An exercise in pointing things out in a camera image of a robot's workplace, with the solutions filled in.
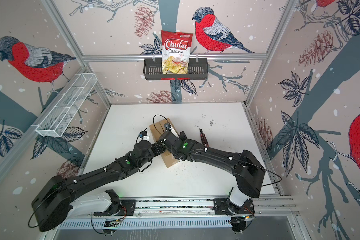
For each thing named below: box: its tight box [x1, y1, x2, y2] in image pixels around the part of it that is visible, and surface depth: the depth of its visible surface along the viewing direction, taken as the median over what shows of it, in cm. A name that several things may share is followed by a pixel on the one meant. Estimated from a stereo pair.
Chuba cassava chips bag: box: [161, 30, 193, 75], surface depth 86 cm
